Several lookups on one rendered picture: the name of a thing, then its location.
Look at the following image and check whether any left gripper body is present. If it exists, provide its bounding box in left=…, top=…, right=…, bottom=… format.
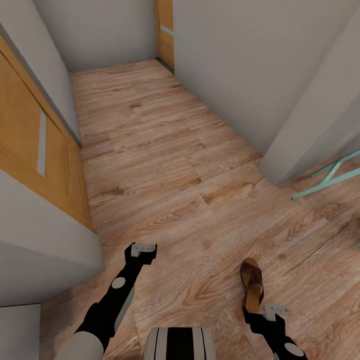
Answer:
left=124, top=249, right=153, bottom=272

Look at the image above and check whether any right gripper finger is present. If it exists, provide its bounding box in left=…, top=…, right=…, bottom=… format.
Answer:
left=243, top=306, right=251, bottom=324

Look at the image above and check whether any robot trunk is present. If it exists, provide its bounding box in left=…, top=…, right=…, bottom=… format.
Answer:
left=143, top=327, right=217, bottom=360

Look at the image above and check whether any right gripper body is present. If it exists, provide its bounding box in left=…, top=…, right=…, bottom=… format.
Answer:
left=250, top=313, right=286, bottom=343

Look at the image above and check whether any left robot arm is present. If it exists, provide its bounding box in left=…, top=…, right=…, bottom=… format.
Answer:
left=53, top=242, right=158, bottom=360

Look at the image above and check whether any sandal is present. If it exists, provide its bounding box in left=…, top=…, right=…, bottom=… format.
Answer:
left=240, top=257, right=264, bottom=314

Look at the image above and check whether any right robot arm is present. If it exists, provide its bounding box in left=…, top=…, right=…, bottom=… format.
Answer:
left=243, top=303, right=307, bottom=360

